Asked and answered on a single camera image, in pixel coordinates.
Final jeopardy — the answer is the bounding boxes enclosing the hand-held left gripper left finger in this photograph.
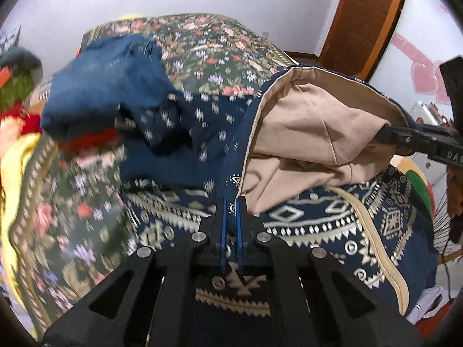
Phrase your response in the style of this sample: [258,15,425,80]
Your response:
[41,197,228,347]

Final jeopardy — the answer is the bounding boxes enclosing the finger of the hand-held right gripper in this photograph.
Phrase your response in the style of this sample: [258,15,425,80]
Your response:
[375,125,435,158]

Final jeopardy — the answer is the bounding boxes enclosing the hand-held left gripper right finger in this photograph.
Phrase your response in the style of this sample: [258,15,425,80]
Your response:
[235,195,424,347]

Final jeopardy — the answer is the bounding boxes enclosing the navy patterned hooded garment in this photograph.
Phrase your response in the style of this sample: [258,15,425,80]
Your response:
[116,65,439,347]

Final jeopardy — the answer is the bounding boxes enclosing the person's right hand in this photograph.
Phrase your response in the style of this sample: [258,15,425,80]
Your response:
[448,168,463,217]

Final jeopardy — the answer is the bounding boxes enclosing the wooden door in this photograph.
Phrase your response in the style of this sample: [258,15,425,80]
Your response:
[320,0,411,82]

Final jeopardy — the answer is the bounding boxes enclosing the red folded garment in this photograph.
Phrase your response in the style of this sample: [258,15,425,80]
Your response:
[58,130,124,157]

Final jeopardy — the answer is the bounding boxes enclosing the floral blanket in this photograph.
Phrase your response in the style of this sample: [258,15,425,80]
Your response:
[7,14,301,337]

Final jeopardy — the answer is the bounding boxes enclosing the blue jeans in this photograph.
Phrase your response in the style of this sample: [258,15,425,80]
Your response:
[41,35,181,143]

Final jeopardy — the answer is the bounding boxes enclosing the yellow cloth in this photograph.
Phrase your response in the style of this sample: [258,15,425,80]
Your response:
[0,134,41,232]

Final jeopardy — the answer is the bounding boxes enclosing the red fluffy cloth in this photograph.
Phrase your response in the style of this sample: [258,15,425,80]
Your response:
[0,103,45,142]

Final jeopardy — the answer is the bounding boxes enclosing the green patterned cloth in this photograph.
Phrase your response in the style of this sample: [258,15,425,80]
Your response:
[0,72,36,113]

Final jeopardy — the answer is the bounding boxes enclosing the grey pillow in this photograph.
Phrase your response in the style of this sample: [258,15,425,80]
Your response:
[0,48,43,77]

